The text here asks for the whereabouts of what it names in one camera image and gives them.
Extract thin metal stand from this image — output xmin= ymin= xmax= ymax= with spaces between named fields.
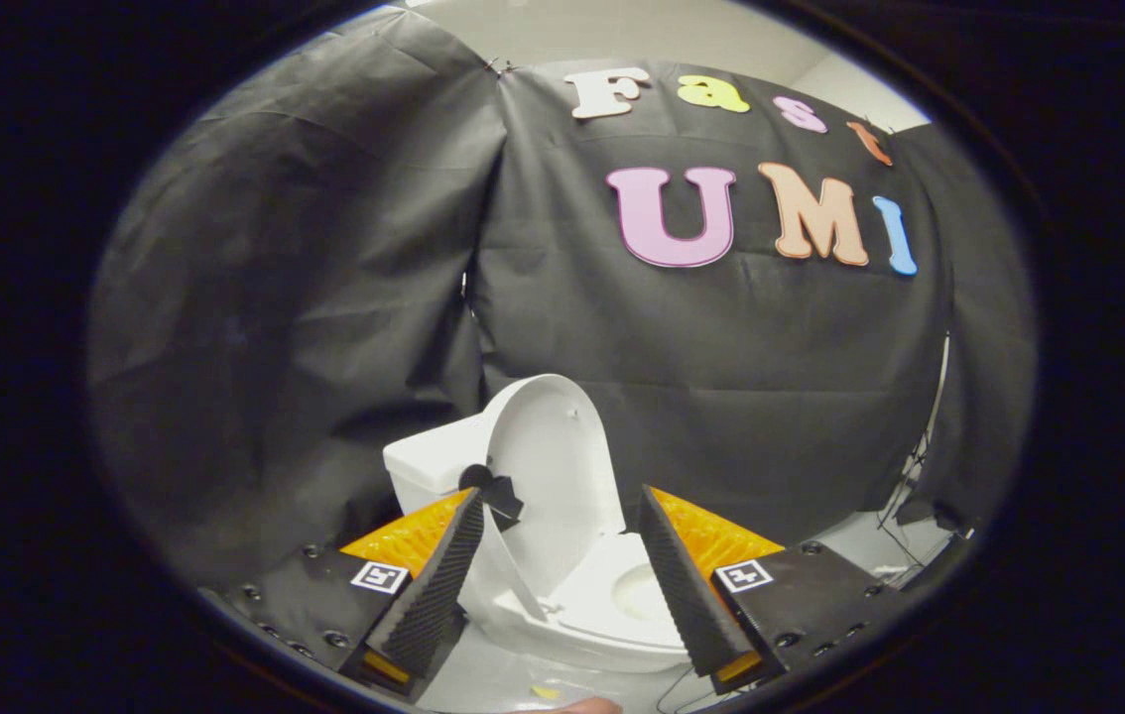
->
xmin=877 ymin=332 xmax=953 ymax=529

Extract white toilet seat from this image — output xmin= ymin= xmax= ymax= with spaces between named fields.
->
xmin=545 ymin=531 xmax=690 ymax=648

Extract white ceramic toilet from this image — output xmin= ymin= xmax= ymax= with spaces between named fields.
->
xmin=383 ymin=412 xmax=694 ymax=676

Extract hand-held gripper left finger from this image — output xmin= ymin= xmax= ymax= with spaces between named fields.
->
xmin=223 ymin=487 xmax=487 ymax=696

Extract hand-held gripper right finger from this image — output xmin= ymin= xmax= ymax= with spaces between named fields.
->
xmin=638 ymin=485 xmax=908 ymax=694

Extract black backdrop cloth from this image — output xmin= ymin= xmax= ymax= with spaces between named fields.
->
xmin=86 ymin=5 xmax=1038 ymax=591

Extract white toilet lid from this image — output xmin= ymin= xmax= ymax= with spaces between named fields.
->
xmin=458 ymin=373 xmax=629 ymax=624

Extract tangled floor cables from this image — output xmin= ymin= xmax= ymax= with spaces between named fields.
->
xmin=655 ymin=662 xmax=727 ymax=713

